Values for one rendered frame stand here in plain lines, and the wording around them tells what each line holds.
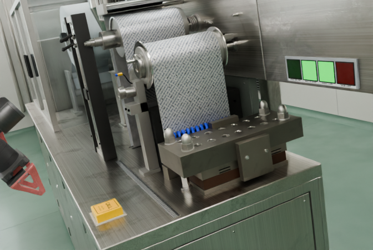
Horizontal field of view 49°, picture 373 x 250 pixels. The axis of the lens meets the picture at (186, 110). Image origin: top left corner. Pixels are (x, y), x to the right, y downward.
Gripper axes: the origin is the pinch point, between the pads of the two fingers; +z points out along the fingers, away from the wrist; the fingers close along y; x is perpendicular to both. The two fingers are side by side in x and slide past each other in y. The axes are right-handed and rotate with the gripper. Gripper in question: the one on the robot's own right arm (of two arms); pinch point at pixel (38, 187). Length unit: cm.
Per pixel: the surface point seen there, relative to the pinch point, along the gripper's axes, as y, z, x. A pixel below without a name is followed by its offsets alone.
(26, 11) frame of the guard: 114, -25, -50
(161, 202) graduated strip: -3.4, 26.9, -17.7
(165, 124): 9.2, 18.2, -36.6
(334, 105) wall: 181, 239, -242
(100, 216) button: -0.6, 17.2, -4.5
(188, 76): 8, 12, -52
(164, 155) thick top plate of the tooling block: 2.0, 20.9, -28.3
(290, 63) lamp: -17, 20, -67
